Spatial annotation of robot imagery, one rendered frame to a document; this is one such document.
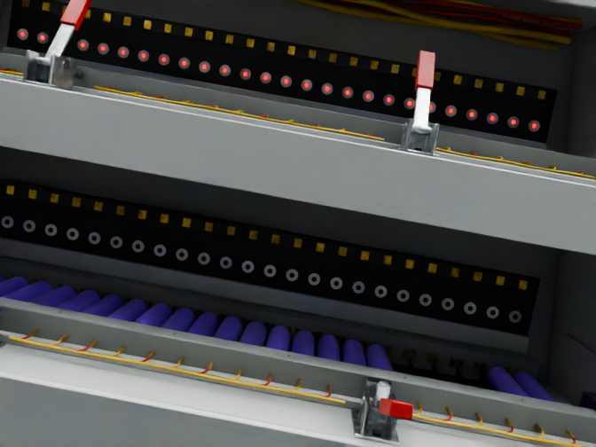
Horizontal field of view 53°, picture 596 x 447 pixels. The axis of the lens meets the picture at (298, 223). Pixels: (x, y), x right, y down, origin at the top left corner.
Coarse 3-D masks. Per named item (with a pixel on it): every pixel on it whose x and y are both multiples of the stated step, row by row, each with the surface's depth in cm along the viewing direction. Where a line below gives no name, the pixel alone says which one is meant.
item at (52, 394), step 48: (0, 240) 55; (192, 288) 55; (240, 288) 55; (432, 336) 54; (480, 336) 54; (528, 336) 54; (0, 384) 36; (48, 384) 36; (96, 384) 37; (144, 384) 39; (192, 384) 40; (576, 384) 50; (0, 432) 37; (48, 432) 36; (96, 432) 36; (144, 432) 36; (192, 432) 36; (240, 432) 36; (288, 432) 36; (336, 432) 37; (432, 432) 39
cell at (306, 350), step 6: (294, 336) 50; (300, 336) 49; (306, 336) 49; (312, 336) 50; (294, 342) 48; (300, 342) 47; (306, 342) 47; (312, 342) 48; (294, 348) 46; (300, 348) 46; (306, 348) 46; (312, 348) 47; (306, 354) 44; (312, 354) 46
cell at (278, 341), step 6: (276, 330) 49; (282, 330) 49; (288, 330) 50; (270, 336) 48; (276, 336) 47; (282, 336) 48; (288, 336) 49; (270, 342) 46; (276, 342) 46; (282, 342) 46; (288, 342) 48; (276, 348) 44; (282, 348) 45; (288, 348) 47
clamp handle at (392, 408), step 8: (384, 384) 37; (376, 392) 38; (384, 392) 37; (376, 400) 36; (384, 400) 33; (392, 400) 32; (384, 408) 32; (392, 408) 31; (400, 408) 31; (408, 408) 31; (392, 416) 31; (400, 416) 31; (408, 416) 31
